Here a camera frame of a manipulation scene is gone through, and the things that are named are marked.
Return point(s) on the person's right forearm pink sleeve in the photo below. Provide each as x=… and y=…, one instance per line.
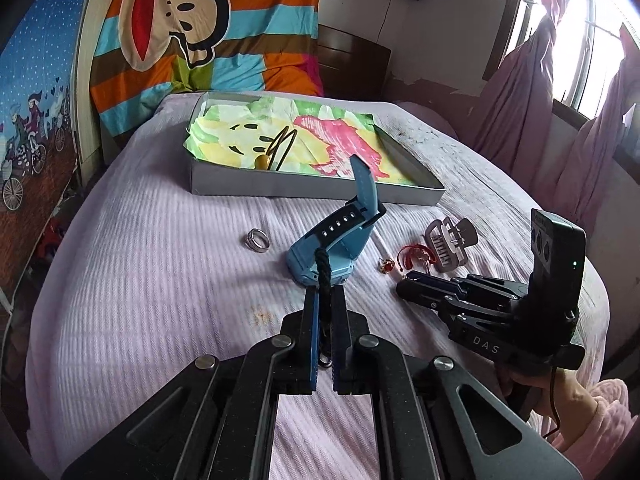
x=600, y=430

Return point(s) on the person's right hand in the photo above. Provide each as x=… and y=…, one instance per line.
x=570, y=400

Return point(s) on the beige claw hair clip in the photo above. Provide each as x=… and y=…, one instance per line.
x=445, y=255

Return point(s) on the pink curtain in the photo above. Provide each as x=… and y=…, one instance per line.
x=505, y=100

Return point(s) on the blue printed fabric wardrobe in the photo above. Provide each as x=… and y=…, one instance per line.
x=30, y=110

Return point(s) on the dark wooden headboard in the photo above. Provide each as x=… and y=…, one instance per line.
x=350, y=60

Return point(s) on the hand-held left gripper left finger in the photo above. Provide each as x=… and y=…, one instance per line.
x=312, y=345

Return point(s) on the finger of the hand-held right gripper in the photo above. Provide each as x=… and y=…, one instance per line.
x=430, y=300
x=475, y=290

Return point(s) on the blue smartwatch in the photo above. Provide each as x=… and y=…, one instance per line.
x=320, y=257

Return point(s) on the pink pillow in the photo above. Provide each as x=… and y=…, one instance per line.
x=430, y=115

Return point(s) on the red toy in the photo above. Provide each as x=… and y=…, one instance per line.
x=50, y=240

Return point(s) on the window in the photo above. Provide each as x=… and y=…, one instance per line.
x=575, y=50

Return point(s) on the striped monkey print blanket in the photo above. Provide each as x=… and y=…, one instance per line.
x=150, y=20

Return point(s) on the colourful printed cloth lining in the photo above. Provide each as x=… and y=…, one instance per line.
x=325, y=130

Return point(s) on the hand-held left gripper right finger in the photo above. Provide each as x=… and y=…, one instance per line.
x=340, y=345

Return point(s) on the grey shallow box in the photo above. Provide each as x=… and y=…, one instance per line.
x=225, y=182

